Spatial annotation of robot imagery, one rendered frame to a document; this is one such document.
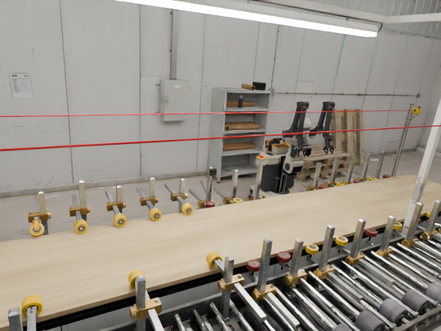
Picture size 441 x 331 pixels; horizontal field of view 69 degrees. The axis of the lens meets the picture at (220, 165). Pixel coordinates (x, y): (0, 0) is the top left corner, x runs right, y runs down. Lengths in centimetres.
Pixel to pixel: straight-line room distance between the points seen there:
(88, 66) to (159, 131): 138
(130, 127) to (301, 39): 346
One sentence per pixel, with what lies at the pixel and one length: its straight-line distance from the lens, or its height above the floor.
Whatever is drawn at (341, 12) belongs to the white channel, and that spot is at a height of 243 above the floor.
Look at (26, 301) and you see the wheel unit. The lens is 176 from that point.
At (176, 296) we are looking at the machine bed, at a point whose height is 78.
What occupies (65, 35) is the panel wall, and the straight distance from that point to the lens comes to 490.
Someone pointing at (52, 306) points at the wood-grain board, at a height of 90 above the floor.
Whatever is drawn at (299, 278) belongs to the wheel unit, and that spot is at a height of 86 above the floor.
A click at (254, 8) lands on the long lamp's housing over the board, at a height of 235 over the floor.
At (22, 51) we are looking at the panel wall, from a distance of 489.
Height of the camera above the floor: 207
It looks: 19 degrees down
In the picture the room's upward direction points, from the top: 5 degrees clockwise
